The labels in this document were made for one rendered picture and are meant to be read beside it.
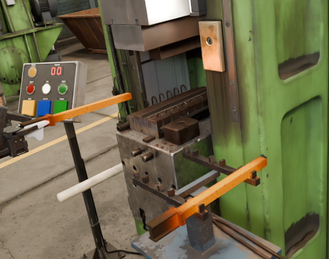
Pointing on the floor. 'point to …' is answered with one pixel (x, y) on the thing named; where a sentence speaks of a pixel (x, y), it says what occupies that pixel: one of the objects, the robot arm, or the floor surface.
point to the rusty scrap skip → (87, 29)
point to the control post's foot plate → (104, 253)
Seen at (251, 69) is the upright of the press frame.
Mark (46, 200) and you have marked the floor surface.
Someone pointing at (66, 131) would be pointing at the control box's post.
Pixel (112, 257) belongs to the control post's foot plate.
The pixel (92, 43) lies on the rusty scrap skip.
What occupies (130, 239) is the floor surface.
